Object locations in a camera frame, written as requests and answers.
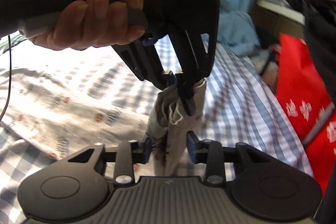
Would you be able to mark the blue white checked bedsheet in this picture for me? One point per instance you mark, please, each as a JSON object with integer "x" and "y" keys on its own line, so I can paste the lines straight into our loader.
{"x": 239, "y": 107}

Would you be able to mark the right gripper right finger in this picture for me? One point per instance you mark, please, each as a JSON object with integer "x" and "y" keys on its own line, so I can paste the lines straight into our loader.
{"x": 210, "y": 153}

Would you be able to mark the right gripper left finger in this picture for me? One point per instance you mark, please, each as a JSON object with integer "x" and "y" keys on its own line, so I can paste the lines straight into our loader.
{"x": 129, "y": 153}

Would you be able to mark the person's left hand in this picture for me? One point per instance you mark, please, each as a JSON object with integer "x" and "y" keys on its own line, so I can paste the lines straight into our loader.
{"x": 92, "y": 23}

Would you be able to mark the red bag with white characters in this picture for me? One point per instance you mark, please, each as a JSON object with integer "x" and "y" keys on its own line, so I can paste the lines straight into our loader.
{"x": 303, "y": 96}

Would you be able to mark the light grey printed pants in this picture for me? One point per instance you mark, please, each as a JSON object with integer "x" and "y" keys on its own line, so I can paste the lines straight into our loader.
{"x": 45, "y": 121}

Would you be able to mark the black jacket sleeve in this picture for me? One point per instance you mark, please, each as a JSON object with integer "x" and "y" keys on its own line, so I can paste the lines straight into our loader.
{"x": 319, "y": 36}

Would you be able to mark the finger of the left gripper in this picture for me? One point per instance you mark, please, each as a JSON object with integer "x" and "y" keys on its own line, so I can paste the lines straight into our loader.
{"x": 185, "y": 88}
{"x": 169, "y": 78}

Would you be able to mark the blue-grey garment on bed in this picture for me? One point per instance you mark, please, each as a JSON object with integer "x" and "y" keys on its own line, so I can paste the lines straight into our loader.
{"x": 237, "y": 32}

